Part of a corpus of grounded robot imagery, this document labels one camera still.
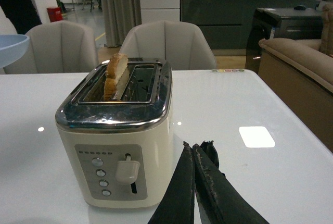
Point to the row of coloured stickers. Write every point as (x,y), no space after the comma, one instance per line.
(228,70)

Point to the brown bread slice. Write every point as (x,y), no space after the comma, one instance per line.
(117,76)

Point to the red box on floor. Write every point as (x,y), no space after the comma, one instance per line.
(54,13)

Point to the beige sofa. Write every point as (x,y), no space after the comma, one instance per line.
(300,73)

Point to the grey armchair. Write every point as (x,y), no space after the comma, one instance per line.
(57,47)
(182,44)

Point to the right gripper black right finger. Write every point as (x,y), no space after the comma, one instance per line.
(218,201)

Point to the dark grey kitchen counter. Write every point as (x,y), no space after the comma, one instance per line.
(226,24)

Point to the light blue round plate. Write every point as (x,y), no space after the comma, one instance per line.
(13,47)

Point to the grey curtain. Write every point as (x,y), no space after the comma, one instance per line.
(120,16)

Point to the grey armchair on left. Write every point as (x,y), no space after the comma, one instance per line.
(57,47)

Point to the cream two-slot toaster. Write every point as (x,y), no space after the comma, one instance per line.
(121,150)

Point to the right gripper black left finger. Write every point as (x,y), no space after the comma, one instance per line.
(177,205)

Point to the grey armchair on right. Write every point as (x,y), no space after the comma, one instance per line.
(182,44)

